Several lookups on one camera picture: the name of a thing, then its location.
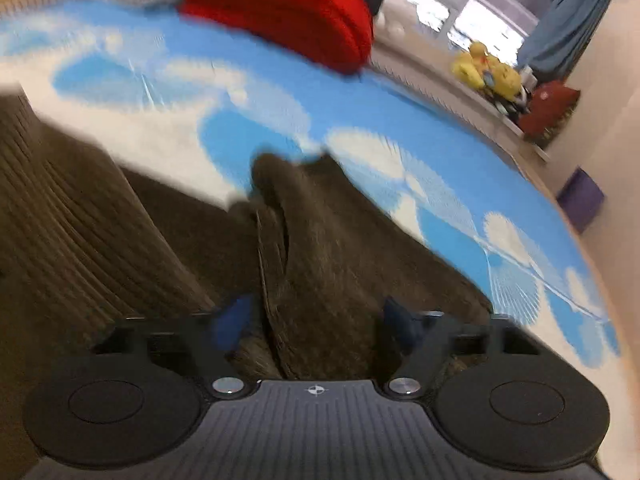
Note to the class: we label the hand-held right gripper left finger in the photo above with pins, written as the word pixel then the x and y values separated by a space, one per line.
pixel 234 321

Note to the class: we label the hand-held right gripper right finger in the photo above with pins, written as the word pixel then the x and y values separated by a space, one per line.
pixel 400 319

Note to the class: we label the purple box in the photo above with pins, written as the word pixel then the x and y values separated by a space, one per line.
pixel 580 200

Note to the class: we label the blue white printed bed sheet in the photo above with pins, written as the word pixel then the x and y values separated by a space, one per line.
pixel 325 110

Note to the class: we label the dark red cushion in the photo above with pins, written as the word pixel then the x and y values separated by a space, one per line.
pixel 547 107

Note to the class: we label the yellow plush toy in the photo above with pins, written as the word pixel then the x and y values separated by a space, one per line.
pixel 502 79
pixel 477 52

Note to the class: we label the red folded blanket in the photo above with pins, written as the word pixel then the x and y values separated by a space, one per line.
pixel 280 10

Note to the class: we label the window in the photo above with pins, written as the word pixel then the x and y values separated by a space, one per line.
pixel 492 10

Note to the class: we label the blue curtain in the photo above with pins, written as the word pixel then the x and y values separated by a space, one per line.
pixel 565 20

